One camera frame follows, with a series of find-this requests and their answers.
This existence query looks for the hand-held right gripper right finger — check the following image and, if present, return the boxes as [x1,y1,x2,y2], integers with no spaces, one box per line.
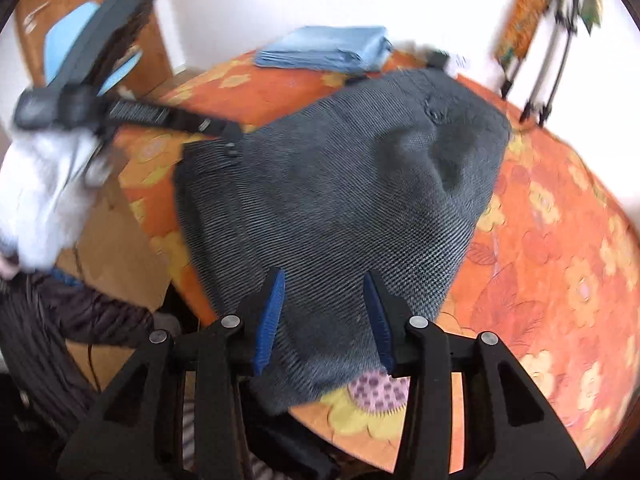
[363,270,587,480]

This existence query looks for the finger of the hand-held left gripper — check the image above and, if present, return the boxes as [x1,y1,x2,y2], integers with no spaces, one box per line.
[182,140,239,161]
[166,107,244,141]

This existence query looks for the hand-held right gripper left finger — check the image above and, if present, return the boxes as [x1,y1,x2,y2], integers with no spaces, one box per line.
[57,267,287,480]

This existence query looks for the dark grey pants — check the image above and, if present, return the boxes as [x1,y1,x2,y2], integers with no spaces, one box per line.
[172,67,514,417]

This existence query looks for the wooden cabinet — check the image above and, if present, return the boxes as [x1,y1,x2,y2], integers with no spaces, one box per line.
[14,0,174,102]

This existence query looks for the dark cloth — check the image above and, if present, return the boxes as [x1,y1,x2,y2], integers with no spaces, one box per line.
[239,389,342,480]

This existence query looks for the folded light blue cloth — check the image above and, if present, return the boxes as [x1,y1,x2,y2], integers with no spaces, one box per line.
[253,25,394,74]

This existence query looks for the orange floral blanket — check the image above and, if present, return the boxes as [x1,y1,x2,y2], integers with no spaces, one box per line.
[114,49,640,473]

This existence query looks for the person's dark ribbed clothing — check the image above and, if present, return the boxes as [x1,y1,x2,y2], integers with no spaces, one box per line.
[0,269,157,442]

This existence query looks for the metal folding rack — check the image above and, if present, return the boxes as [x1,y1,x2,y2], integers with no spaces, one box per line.
[499,0,607,127]

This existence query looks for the orange patterned wall hanging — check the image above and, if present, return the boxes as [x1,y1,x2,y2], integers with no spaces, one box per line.
[494,0,552,63]

